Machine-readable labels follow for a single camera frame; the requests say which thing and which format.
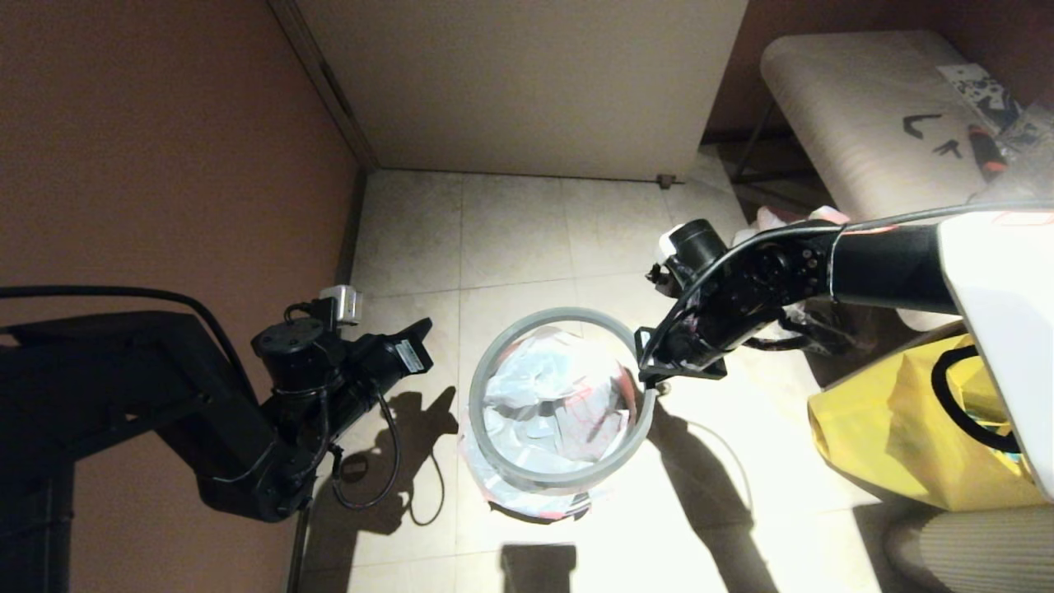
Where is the used white bin liner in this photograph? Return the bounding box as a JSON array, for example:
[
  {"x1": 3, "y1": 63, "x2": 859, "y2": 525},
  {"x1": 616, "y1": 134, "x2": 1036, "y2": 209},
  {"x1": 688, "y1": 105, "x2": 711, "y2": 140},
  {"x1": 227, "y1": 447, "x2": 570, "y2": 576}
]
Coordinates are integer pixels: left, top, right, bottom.
[{"x1": 731, "y1": 206, "x2": 851, "y2": 248}]

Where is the clear red-print plastic bag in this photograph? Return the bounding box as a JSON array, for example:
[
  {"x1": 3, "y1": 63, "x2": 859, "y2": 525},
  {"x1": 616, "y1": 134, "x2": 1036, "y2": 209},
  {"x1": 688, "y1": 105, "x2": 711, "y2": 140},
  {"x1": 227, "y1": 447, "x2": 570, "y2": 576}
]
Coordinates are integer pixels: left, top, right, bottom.
[{"x1": 458, "y1": 325, "x2": 641, "y2": 522}]

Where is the grey bin ring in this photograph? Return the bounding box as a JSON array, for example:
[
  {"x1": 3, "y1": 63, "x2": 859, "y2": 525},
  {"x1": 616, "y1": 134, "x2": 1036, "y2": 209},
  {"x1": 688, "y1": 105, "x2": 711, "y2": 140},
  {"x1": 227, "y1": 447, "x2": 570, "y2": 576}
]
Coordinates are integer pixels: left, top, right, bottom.
[{"x1": 468, "y1": 306, "x2": 658, "y2": 495}]

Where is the yellow tote bag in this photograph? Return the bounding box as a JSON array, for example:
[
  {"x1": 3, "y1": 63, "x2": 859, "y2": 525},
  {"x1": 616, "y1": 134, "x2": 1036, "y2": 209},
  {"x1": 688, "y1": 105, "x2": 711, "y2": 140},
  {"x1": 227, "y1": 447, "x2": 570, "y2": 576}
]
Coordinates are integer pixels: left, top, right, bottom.
[{"x1": 807, "y1": 334, "x2": 1054, "y2": 513}]

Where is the crumpled clear plastic wrap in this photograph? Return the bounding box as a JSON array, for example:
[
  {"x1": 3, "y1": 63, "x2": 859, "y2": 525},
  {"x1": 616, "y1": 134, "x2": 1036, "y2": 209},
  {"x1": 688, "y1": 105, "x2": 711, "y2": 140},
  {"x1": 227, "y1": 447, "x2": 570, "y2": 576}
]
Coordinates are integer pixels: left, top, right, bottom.
[{"x1": 786, "y1": 301, "x2": 861, "y2": 357}]

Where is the dark metal table leg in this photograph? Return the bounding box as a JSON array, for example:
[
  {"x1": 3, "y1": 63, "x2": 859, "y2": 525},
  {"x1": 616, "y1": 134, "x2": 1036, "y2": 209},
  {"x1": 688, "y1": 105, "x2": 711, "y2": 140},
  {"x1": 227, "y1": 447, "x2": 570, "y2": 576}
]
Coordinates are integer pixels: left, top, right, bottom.
[{"x1": 729, "y1": 103, "x2": 779, "y2": 186}]

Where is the light wood-grain table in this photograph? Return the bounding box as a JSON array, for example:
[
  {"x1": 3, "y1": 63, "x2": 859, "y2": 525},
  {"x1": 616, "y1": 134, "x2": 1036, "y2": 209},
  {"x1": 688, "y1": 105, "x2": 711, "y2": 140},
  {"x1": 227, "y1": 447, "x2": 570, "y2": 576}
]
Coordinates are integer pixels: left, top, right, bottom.
[{"x1": 761, "y1": 33, "x2": 1054, "y2": 332}]

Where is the white cabinet panel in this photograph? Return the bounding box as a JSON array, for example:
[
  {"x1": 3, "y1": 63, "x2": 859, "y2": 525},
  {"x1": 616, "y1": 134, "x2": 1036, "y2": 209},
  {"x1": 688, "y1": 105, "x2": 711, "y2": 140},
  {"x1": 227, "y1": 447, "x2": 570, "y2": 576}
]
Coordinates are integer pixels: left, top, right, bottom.
[{"x1": 295, "y1": 0, "x2": 749, "y2": 185}]

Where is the black and red marker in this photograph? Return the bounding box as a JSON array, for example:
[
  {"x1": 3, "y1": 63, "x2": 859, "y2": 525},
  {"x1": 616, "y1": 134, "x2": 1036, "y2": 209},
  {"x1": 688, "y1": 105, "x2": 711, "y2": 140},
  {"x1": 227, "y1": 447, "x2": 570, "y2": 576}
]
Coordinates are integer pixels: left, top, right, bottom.
[{"x1": 965, "y1": 126, "x2": 1008, "y2": 184}]

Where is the printed white card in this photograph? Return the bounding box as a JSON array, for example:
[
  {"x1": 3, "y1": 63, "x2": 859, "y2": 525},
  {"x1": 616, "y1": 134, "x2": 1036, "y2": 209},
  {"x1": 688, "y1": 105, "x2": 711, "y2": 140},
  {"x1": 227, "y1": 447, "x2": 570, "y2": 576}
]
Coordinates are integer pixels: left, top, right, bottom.
[{"x1": 935, "y1": 64, "x2": 1022, "y2": 133}]

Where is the ribbed beige cushion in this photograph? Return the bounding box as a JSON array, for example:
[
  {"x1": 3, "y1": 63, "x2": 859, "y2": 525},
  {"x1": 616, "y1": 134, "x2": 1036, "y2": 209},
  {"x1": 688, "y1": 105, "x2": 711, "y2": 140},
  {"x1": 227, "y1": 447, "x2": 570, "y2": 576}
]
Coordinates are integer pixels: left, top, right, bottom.
[{"x1": 885, "y1": 504, "x2": 1054, "y2": 593}]

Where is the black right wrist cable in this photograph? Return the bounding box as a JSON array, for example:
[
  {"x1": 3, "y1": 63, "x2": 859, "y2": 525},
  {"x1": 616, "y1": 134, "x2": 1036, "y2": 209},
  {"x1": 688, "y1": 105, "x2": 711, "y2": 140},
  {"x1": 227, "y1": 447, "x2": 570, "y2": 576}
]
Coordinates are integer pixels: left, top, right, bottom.
[{"x1": 641, "y1": 221, "x2": 845, "y2": 367}]

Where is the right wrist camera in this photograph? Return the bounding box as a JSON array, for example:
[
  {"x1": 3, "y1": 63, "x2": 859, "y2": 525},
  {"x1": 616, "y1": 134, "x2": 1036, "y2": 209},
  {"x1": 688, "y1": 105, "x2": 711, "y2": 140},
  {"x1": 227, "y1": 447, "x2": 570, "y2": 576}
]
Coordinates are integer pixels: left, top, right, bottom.
[{"x1": 646, "y1": 218, "x2": 730, "y2": 291}]

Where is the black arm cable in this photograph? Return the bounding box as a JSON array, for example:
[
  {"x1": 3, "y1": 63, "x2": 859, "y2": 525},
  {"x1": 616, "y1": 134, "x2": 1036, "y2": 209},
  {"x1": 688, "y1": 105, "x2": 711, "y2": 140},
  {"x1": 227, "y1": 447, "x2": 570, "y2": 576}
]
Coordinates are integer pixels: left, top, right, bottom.
[
  {"x1": 0, "y1": 284, "x2": 258, "y2": 400},
  {"x1": 840, "y1": 201, "x2": 1054, "y2": 235},
  {"x1": 329, "y1": 394, "x2": 446, "y2": 528}
]

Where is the black elbow cable loop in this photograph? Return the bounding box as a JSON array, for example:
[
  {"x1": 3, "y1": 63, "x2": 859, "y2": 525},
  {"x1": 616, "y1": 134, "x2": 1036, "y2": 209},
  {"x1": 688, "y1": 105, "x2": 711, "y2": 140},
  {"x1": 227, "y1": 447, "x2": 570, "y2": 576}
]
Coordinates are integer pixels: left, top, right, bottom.
[{"x1": 930, "y1": 346, "x2": 1024, "y2": 454}]

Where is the black left upper arm cable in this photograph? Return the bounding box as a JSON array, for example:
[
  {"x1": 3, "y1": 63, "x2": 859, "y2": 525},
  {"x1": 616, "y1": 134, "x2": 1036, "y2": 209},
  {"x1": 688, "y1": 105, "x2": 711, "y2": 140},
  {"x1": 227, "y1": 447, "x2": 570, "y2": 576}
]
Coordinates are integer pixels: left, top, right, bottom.
[{"x1": 0, "y1": 284, "x2": 258, "y2": 400}]

